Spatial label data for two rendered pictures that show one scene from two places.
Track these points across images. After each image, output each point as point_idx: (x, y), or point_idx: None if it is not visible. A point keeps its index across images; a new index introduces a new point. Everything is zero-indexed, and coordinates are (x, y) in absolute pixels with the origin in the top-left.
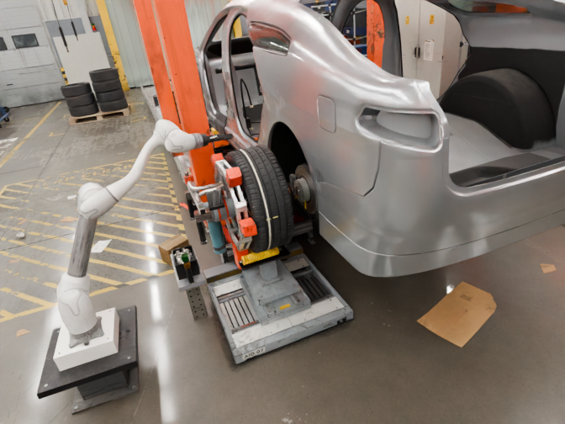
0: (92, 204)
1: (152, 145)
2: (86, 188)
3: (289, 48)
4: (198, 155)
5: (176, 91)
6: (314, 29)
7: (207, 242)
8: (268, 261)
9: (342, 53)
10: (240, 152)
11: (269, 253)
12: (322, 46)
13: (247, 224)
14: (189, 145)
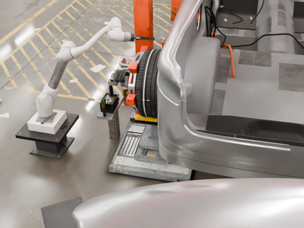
0: (61, 55)
1: (103, 31)
2: (64, 45)
3: (181, 3)
4: (139, 41)
5: (133, 0)
6: (190, 0)
7: (112, 98)
8: (151, 124)
9: (177, 28)
10: (149, 52)
11: (152, 119)
12: (180, 16)
13: (130, 97)
14: (119, 40)
